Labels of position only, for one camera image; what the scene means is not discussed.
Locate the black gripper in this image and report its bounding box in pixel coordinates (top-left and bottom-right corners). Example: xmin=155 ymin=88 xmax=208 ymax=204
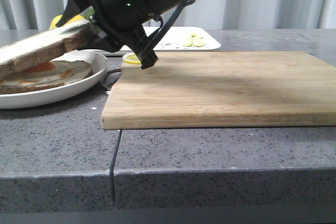
xmin=55 ymin=0 xmax=168 ymax=56

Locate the white round plate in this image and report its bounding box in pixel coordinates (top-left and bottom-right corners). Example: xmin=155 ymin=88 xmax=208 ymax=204
xmin=0 ymin=49 xmax=109 ymax=110

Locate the white rectangular tray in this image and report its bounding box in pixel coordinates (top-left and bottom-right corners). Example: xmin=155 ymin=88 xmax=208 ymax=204
xmin=89 ymin=26 xmax=222 ymax=57

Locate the green lime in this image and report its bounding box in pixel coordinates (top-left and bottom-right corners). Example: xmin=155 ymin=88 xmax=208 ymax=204
xmin=81 ymin=8 xmax=95 ymax=19

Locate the yellow lemon front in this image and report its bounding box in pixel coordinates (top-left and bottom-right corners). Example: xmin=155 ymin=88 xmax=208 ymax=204
xmin=49 ymin=15 xmax=84 ymax=30

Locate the lemon slice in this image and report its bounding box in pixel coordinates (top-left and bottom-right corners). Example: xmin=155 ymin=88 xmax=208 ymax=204
xmin=122 ymin=54 xmax=142 ymax=65

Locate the fried egg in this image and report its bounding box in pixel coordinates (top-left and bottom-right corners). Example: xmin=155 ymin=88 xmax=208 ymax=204
xmin=1 ymin=61 xmax=72 ymax=87

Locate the grey curtain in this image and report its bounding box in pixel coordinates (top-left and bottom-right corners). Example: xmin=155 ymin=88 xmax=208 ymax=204
xmin=1 ymin=0 xmax=335 ymax=30

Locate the yellow plastic fork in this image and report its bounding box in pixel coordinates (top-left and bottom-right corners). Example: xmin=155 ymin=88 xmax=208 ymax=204
xmin=182 ymin=33 xmax=194 ymax=47

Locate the yellow plastic knife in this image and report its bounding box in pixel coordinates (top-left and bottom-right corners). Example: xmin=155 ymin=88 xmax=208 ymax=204
xmin=192 ymin=33 xmax=205 ymax=47

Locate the wooden cutting board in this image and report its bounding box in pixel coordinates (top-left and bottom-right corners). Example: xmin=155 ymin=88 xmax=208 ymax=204
xmin=101 ymin=51 xmax=335 ymax=130

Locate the metal board handle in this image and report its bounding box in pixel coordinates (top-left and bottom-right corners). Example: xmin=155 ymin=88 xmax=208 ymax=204
xmin=100 ymin=68 xmax=121 ymax=91

